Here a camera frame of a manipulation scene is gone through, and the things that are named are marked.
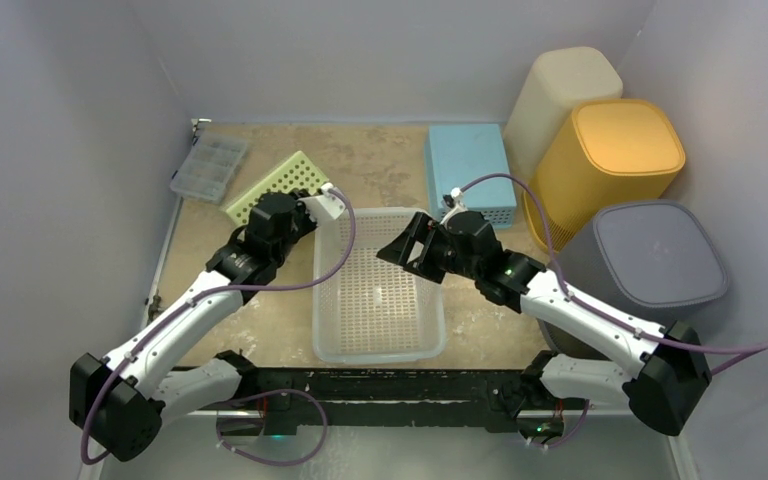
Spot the olive green plastic crate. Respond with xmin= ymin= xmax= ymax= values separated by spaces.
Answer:
xmin=220 ymin=150 xmax=330 ymax=227

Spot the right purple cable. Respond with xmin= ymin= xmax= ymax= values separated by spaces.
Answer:
xmin=456 ymin=173 xmax=768 ymax=378

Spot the white plastic tray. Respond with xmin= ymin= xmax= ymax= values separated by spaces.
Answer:
xmin=312 ymin=207 xmax=446 ymax=365

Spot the clear compartment organizer box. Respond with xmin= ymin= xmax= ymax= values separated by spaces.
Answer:
xmin=169 ymin=131 xmax=249 ymax=204

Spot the aluminium frame rail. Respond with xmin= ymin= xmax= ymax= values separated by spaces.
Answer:
xmin=95 ymin=367 xmax=685 ymax=425

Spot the beige plastic bin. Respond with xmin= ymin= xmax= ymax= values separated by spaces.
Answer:
xmin=503 ymin=46 xmax=624 ymax=183

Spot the grey mesh basket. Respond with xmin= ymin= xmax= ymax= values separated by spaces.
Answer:
xmin=550 ymin=200 xmax=729 ymax=327

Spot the yellow mesh basket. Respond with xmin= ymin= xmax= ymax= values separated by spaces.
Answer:
xmin=524 ymin=99 xmax=686 ymax=253

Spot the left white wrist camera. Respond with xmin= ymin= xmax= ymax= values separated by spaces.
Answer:
xmin=301 ymin=182 xmax=346 ymax=226

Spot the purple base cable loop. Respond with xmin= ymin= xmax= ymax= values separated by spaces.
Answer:
xmin=214 ymin=389 xmax=330 ymax=466

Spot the light blue plastic crate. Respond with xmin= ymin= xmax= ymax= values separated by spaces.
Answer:
xmin=424 ymin=123 xmax=517 ymax=229

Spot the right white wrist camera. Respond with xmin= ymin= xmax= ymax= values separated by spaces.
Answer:
xmin=440 ymin=187 xmax=468 ymax=226

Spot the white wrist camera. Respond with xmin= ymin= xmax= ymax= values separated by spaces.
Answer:
xmin=440 ymin=187 xmax=468 ymax=226
xmin=301 ymin=182 xmax=346 ymax=226

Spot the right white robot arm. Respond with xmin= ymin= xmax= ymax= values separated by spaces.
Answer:
xmin=377 ymin=211 xmax=712 ymax=436

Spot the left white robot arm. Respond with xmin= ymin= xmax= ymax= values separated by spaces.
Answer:
xmin=68 ymin=184 xmax=352 ymax=466

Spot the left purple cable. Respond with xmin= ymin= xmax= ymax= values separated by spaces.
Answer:
xmin=79 ymin=187 xmax=359 ymax=466

